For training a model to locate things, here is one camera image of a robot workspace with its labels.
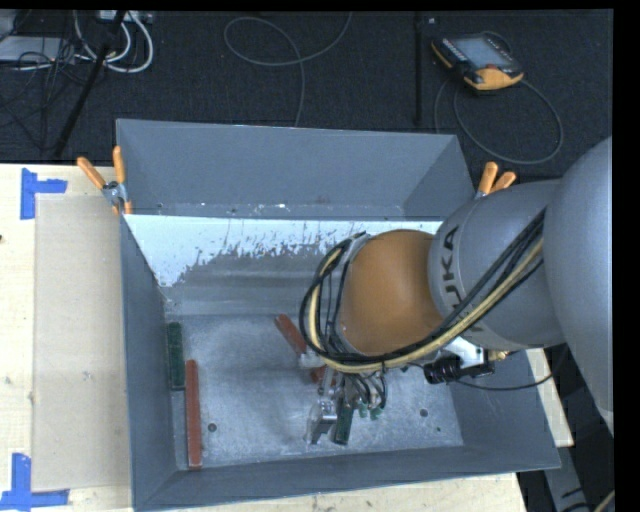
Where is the dark green flat block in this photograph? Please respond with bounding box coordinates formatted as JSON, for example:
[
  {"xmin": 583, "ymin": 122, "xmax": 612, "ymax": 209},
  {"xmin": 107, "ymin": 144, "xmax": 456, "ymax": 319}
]
[
  {"xmin": 166, "ymin": 321, "xmax": 186, "ymax": 392},
  {"xmin": 333, "ymin": 404, "xmax": 354, "ymax": 447}
]

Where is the red-brown flat block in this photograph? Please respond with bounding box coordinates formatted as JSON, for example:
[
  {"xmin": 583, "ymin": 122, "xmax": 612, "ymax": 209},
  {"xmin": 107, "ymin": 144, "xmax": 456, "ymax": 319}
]
[
  {"xmin": 273, "ymin": 313, "xmax": 329, "ymax": 385},
  {"xmin": 184, "ymin": 358, "xmax": 205, "ymax": 470}
]

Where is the grey metal bin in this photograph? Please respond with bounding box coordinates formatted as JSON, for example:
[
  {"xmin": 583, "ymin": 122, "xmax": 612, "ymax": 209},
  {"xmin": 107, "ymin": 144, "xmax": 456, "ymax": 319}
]
[{"xmin": 114, "ymin": 118, "xmax": 563, "ymax": 512}]

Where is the black cylinder on white bracket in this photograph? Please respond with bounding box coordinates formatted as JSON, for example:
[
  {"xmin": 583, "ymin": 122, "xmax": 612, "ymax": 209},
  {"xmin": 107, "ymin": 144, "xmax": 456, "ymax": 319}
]
[{"xmin": 423, "ymin": 337, "xmax": 511, "ymax": 387}]

